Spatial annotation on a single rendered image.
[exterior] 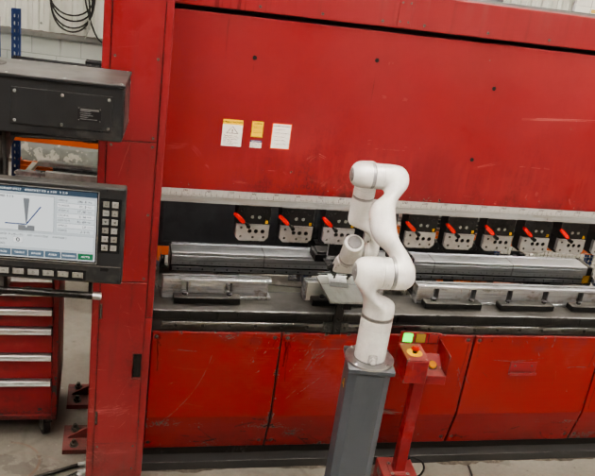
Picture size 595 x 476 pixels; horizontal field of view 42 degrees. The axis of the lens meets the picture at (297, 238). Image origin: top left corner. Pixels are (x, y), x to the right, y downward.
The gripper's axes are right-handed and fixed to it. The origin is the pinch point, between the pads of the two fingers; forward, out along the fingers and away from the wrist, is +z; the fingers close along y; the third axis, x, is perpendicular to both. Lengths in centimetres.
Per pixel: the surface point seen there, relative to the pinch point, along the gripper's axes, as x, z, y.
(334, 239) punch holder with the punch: -14.8, -5.3, 4.4
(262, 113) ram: -45, -52, 44
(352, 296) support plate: 10.3, -0.2, -5.4
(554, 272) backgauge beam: -37, 46, -125
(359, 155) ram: -42, -35, -1
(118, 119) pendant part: 2, -102, 93
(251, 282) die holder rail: 4.0, 10.1, 39.9
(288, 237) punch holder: -12.0, -7.7, 25.8
